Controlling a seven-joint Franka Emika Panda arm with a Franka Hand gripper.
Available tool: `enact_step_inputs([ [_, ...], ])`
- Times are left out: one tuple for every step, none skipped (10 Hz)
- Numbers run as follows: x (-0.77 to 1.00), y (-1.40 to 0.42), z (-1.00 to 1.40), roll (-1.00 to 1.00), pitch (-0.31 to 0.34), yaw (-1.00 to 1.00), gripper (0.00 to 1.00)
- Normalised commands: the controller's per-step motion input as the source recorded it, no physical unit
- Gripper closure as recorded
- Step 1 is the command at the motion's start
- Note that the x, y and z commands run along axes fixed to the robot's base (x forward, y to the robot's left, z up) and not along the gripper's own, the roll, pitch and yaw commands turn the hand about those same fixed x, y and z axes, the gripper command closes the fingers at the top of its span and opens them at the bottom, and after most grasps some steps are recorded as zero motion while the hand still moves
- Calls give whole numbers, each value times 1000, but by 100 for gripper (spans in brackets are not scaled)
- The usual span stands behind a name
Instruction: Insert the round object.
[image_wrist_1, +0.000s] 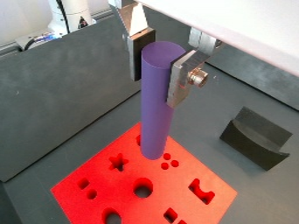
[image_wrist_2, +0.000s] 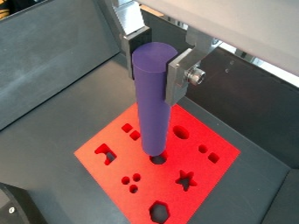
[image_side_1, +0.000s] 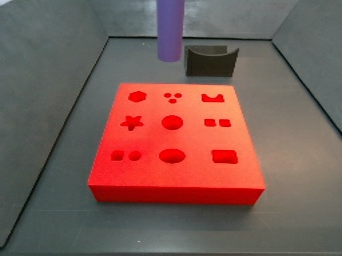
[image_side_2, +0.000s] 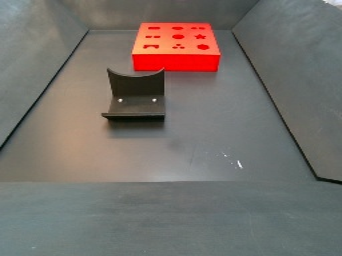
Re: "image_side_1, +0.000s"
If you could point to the purple round cylinder peg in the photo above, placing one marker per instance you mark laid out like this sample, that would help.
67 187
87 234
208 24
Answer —
170 29

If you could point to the red shape-sorter block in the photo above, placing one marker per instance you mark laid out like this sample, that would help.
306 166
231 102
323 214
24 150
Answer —
176 147

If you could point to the dark grey curved holder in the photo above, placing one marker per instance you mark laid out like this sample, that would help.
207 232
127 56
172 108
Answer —
210 60

